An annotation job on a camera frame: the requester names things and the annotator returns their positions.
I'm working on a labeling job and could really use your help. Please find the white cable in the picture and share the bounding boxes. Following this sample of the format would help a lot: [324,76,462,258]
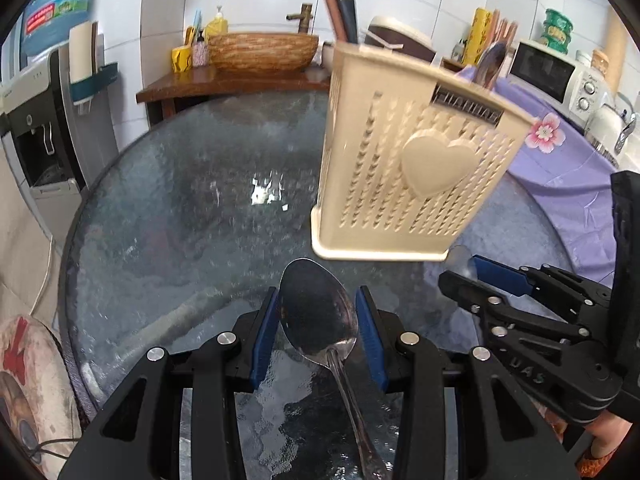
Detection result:
[27,235,56,319]

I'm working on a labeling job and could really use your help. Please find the wooden counter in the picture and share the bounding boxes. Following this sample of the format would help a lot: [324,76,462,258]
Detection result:
[136,65,334,117]

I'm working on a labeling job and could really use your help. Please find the white microwave oven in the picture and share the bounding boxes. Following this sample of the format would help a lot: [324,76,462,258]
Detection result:
[507,39,614,122]

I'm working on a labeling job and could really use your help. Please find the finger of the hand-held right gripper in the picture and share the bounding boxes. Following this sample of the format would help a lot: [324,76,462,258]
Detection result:
[439,271,592,345]
[471,254,615,325]

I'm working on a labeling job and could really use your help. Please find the green stacked containers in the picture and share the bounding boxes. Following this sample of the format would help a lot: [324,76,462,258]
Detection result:
[542,8,574,54]

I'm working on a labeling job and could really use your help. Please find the brass faucet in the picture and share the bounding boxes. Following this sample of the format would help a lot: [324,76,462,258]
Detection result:
[286,3,315,36]

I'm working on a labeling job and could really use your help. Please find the yellow soap dispenser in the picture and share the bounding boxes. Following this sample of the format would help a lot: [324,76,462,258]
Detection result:
[204,6,230,39]

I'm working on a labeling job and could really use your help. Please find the yellow container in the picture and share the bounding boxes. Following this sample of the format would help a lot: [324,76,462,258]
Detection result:
[467,7,494,66]

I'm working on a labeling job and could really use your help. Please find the white kettle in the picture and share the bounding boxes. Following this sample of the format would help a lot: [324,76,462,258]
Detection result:
[585,102,639,157]

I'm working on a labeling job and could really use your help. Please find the blue water jug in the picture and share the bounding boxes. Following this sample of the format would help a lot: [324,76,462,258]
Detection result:
[20,0,102,59]

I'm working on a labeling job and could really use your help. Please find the yellow mug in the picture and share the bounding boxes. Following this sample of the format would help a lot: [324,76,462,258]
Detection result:
[171,45,194,74]

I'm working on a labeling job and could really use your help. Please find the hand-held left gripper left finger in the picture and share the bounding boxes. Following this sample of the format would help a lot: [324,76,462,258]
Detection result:
[59,286,280,480]

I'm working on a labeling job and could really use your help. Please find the water dispenser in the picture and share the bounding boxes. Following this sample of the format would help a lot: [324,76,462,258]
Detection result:
[0,52,92,212]

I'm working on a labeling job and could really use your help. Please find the purple floral cloth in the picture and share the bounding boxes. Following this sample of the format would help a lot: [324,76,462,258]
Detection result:
[457,67,622,287]

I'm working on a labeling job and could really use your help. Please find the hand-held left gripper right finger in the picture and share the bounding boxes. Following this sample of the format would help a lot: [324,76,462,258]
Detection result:
[355,285,566,480]

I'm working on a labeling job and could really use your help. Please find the person's right hand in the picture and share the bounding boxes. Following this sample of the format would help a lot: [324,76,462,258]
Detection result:
[590,411,632,466]

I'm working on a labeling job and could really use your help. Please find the large metal spoon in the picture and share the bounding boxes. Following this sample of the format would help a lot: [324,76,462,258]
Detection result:
[277,258,394,480]

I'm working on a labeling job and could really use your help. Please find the round printed cushion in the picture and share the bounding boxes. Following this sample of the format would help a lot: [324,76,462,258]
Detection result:
[0,316,84,480]

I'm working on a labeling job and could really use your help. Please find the floral pump bottle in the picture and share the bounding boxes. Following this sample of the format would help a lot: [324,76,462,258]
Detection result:
[192,30,209,67]

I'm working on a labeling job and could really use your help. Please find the beige cloth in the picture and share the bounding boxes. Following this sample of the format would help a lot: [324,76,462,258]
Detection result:
[0,125,54,319]

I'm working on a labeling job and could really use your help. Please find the black cable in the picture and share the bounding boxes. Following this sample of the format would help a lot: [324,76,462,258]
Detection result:
[22,437,84,464]

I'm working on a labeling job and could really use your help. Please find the woven brown wash basin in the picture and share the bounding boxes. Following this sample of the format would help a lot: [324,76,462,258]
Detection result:
[206,32,320,74]

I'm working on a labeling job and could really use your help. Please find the beige perforated utensil holder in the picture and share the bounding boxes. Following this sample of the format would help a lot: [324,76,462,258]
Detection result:
[310,40,537,262]

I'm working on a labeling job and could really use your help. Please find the teal wall holder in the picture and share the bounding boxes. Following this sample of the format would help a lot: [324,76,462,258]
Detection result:
[70,61,120,109]

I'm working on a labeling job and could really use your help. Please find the white pot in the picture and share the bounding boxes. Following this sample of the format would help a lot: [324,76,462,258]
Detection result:
[364,15,436,64]

